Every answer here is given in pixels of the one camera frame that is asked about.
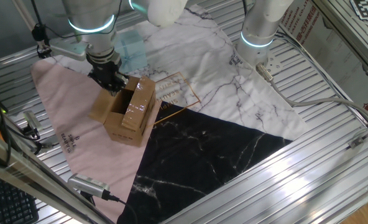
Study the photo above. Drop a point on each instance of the silver exterior camera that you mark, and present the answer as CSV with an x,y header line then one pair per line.
x,y
86,184

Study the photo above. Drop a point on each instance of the light blue gift box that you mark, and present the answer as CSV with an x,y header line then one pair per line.
x,y
132,51

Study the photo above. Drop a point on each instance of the metal corner bracket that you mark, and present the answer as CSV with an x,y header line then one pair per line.
x,y
356,142

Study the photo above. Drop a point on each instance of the brown cardboard box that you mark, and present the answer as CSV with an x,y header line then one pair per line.
x,y
128,124

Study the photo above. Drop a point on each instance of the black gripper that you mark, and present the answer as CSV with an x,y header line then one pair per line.
x,y
104,73

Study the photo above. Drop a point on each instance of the marble pink black tablecloth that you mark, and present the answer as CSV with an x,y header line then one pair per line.
x,y
221,93

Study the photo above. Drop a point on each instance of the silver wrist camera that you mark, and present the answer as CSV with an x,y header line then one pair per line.
x,y
66,49

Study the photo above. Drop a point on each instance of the grey tripod pole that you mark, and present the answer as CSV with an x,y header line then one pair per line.
x,y
24,14

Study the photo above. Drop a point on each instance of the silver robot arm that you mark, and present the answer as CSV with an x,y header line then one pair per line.
x,y
90,18

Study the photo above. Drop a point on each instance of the small white camera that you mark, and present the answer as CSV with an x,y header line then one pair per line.
x,y
32,120

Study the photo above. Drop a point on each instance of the printed cardboard sheet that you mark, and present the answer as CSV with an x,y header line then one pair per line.
x,y
330,53

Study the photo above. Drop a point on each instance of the black keyboard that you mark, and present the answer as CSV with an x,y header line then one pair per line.
x,y
13,202

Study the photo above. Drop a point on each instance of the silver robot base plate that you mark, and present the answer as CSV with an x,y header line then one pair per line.
x,y
274,65

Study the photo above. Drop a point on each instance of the aluminium frame beam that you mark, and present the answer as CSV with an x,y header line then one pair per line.
x,y
31,180

